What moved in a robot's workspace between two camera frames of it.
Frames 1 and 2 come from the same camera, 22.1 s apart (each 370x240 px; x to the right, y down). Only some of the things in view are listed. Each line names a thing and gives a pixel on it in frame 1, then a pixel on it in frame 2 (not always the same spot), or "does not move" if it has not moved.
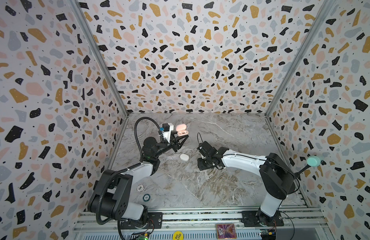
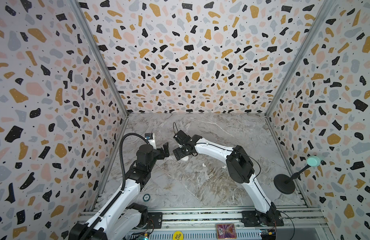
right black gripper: (204, 155) -> (182, 147)
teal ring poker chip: (146, 197) does not move
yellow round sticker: (178, 235) does not move
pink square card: (226, 231) does not move
